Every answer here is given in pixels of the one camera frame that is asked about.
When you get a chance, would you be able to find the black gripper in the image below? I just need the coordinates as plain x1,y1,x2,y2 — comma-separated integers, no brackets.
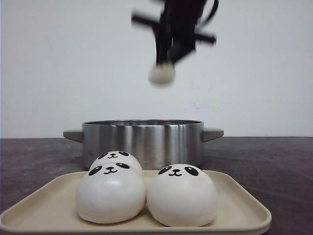
131,0,217,65

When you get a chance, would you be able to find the panda bun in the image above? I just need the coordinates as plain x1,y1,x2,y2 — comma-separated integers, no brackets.
148,62,176,86
75,162,147,224
147,164,218,227
89,150,143,175

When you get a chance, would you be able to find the stainless steel pot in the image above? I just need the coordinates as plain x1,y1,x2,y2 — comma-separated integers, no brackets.
63,119,224,170

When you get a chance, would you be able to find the beige plastic tray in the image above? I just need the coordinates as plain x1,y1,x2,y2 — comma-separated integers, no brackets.
0,170,271,235

